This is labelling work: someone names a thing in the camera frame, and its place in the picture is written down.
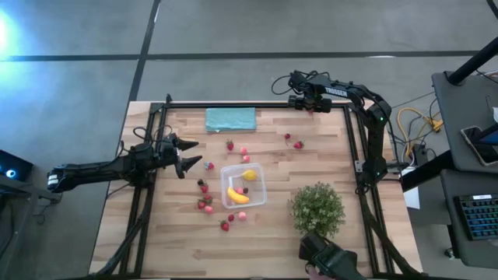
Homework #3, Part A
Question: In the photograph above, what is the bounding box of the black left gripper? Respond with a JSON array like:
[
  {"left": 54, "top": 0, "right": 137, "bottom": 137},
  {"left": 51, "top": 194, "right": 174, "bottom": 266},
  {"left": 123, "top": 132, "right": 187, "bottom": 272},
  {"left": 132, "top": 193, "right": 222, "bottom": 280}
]
[{"left": 155, "top": 132, "right": 203, "bottom": 180}]

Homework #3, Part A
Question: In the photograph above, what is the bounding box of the yellow toy banana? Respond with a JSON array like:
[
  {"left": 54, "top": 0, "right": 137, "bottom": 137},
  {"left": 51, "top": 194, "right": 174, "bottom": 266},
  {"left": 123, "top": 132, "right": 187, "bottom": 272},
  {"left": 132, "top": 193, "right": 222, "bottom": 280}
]
[{"left": 226, "top": 186, "right": 251, "bottom": 205}]

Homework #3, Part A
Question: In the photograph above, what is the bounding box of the teal folded cloth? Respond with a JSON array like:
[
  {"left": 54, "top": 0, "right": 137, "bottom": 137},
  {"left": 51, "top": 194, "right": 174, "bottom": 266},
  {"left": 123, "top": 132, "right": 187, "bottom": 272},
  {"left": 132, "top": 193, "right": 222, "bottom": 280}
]
[{"left": 205, "top": 107, "right": 258, "bottom": 134}]

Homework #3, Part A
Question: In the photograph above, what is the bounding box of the clear plastic container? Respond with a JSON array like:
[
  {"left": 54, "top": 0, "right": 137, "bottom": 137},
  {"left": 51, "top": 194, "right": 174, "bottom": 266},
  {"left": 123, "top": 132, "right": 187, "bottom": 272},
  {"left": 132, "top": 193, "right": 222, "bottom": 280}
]
[{"left": 219, "top": 162, "right": 268, "bottom": 209}]

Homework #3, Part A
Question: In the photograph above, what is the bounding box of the green potted plant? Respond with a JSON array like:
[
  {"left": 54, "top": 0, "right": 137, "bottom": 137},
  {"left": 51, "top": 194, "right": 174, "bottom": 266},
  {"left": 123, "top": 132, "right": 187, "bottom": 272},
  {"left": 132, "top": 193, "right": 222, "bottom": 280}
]
[{"left": 289, "top": 181, "right": 347, "bottom": 240}]

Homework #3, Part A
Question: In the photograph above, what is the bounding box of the white paper sheet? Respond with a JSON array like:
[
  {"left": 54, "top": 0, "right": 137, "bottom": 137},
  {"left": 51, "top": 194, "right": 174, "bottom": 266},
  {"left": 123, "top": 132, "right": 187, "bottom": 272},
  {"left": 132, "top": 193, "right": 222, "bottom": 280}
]
[{"left": 400, "top": 166, "right": 422, "bottom": 210}]

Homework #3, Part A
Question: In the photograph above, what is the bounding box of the grey side desk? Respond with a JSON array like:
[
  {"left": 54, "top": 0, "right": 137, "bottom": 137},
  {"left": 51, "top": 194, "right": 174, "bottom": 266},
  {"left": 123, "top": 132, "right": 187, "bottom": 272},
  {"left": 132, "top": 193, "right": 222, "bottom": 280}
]
[{"left": 430, "top": 71, "right": 498, "bottom": 269}]

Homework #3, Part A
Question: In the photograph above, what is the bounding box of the smartphone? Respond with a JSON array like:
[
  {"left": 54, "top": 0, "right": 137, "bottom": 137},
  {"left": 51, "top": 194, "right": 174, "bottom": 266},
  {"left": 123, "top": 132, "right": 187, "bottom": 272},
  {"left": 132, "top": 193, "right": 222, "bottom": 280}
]
[{"left": 460, "top": 125, "right": 487, "bottom": 166}]

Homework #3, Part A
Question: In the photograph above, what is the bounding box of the black stand pole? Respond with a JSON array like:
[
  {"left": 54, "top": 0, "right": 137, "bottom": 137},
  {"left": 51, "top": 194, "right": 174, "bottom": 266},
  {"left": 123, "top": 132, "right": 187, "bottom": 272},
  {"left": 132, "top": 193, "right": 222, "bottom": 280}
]
[{"left": 446, "top": 35, "right": 498, "bottom": 86}]

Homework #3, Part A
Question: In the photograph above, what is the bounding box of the person's hand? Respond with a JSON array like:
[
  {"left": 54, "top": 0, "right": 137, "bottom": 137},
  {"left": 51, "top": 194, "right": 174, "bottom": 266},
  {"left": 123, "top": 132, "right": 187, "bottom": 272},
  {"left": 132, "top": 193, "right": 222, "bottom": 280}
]
[{"left": 305, "top": 265, "right": 335, "bottom": 280}]

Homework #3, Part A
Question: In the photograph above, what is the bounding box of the black computer with blue light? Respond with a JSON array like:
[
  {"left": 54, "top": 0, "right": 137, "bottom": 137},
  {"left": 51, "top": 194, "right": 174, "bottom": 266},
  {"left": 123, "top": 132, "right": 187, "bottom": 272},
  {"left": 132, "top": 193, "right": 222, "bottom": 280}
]
[{"left": 0, "top": 149, "right": 34, "bottom": 182}]

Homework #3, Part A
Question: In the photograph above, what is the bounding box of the black keyboard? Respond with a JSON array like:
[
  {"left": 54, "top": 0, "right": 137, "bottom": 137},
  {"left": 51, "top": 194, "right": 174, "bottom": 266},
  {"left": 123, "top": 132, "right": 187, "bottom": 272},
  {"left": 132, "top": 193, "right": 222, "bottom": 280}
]
[{"left": 452, "top": 193, "right": 498, "bottom": 241}]

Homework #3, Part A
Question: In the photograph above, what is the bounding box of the yellow cable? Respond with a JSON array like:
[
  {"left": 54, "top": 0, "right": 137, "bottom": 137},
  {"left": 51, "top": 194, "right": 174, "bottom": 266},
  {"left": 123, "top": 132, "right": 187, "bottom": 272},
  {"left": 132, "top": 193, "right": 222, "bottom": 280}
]
[{"left": 396, "top": 107, "right": 444, "bottom": 149}]

